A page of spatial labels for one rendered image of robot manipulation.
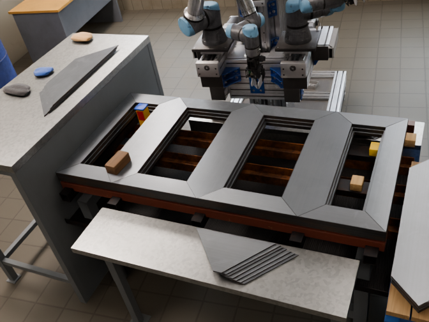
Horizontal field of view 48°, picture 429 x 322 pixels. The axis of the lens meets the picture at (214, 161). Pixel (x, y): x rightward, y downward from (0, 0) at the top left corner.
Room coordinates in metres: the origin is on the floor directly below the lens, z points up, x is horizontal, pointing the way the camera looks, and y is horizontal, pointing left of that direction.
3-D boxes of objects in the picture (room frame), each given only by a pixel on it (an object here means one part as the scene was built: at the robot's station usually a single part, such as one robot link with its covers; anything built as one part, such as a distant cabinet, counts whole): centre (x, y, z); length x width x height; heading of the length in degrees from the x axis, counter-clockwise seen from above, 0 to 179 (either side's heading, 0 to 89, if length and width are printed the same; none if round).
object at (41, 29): (5.63, 1.28, 0.33); 1.21 x 0.62 x 0.66; 156
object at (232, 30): (2.34, -0.26, 1.22); 0.11 x 0.11 x 0.08; 36
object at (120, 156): (1.89, 0.46, 0.89); 0.12 x 0.06 x 0.05; 145
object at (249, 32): (2.26, -0.30, 1.22); 0.09 x 0.08 x 0.11; 36
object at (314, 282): (1.34, 0.12, 0.73); 1.20 x 0.26 x 0.03; 60
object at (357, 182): (1.52, -0.59, 0.79); 0.06 x 0.05 x 0.04; 150
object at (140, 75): (2.38, 0.59, 0.50); 1.30 x 0.04 x 1.01; 150
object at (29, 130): (2.52, 0.83, 1.03); 1.30 x 0.60 x 0.04; 150
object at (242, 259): (1.27, -0.01, 0.77); 0.45 x 0.20 x 0.04; 60
